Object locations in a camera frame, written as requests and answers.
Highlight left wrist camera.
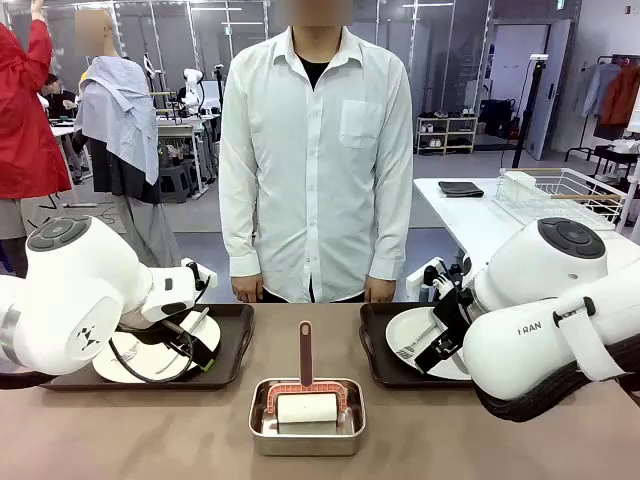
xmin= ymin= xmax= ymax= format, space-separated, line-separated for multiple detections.
xmin=180 ymin=257 xmax=219 ymax=296

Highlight white wire dish rack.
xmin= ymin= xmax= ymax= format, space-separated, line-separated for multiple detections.
xmin=492 ymin=167 xmax=629 ymax=232

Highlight black clothes rack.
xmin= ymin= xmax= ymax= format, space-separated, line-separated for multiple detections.
xmin=564 ymin=53 xmax=640 ymax=164

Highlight black camera tripod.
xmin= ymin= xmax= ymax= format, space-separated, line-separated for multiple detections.
xmin=509 ymin=53 xmax=550 ymax=171

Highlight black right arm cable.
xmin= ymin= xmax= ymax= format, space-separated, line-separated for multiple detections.
xmin=472 ymin=332 xmax=640 ymax=425

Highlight background work desk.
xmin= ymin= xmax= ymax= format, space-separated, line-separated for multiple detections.
xmin=154 ymin=112 xmax=219 ymax=199

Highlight pink handled utensil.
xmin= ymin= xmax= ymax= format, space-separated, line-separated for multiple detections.
xmin=266 ymin=320 xmax=349 ymax=436

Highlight silver knife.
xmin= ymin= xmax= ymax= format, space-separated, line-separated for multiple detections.
xmin=154 ymin=305 xmax=211 ymax=376

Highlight person in white shirt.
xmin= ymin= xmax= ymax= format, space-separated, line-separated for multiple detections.
xmin=218 ymin=0 xmax=415 ymax=305

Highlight steel rectangular container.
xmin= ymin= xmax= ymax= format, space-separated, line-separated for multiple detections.
xmin=248 ymin=377 xmax=367 ymax=457

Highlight white plate with knife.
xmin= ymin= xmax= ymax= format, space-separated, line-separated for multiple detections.
xmin=92 ymin=312 xmax=222 ymax=385

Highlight person's left forearm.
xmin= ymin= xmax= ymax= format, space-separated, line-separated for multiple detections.
xmin=368 ymin=164 xmax=414 ymax=281

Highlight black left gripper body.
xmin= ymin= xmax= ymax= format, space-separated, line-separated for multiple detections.
xmin=133 ymin=321 xmax=202 ymax=355

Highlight seated person black hair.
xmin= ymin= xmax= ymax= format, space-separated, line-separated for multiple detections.
xmin=39 ymin=73 xmax=81 ymax=119

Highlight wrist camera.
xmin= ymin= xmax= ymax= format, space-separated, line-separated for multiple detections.
xmin=180 ymin=257 xmax=219 ymax=296
xmin=422 ymin=259 xmax=474 ymax=301

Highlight small white background robot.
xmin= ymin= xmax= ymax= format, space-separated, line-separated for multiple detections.
xmin=179 ymin=67 xmax=209 ymax=119

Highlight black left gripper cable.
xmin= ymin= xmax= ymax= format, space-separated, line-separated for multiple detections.
xmin=107 ymin=319 xmax=209 ymax=385

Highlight brown tray with knife plate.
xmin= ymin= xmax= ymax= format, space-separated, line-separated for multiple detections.
xmin=42 ymin=303 xmax=256 ymax=392

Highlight person's left hand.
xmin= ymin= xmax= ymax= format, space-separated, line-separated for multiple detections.
xmin=364 ymin=275 xmax=396 ymax=305

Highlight person's right forearm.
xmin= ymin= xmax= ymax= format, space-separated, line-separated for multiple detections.
xmin=219 ymin=164 xmax=264 ymax=279

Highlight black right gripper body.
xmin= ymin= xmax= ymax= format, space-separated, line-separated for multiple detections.
xmin=432 ymin=288 xmax=477 ymax=344

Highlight black side table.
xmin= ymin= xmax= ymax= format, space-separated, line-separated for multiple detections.
xmin=592 ymin=144 xmax=640 ymax=176

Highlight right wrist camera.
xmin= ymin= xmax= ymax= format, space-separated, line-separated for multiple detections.
xmin=422 ymin=259 xmax=474 ymax=301

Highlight grey step stool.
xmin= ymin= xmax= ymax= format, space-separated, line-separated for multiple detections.
xmin=159 ymin=162 xmax=194 ymax=201

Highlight person's right hand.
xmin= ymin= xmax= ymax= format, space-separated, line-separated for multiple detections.
xmin=231 ymin=273 xmax=265 ymax=304

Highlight hanging orange jacket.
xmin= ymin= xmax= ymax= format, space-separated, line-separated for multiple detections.
xmin=598 ymin=63 xmax=640 ymax=129

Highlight hanging grey-blue shirt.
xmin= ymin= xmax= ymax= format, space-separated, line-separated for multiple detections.
xmin=574 ymin=62 xmax=621 ymax=119

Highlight white side table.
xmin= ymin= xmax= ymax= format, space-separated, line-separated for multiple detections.
xmin=412 ymin=175 xmax=640 ymax=301

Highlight black bags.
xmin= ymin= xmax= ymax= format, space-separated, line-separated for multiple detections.
xmin=478 ymin=98 xmax=517 ymax=140

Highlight silver fork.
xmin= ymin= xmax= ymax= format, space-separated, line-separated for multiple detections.
xmin=397 ymin=323 xmax=436 ymax=359

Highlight white shoe shelf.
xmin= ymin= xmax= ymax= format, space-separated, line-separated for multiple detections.
xmin=415 ymin=114 xmax=480 ymax=155

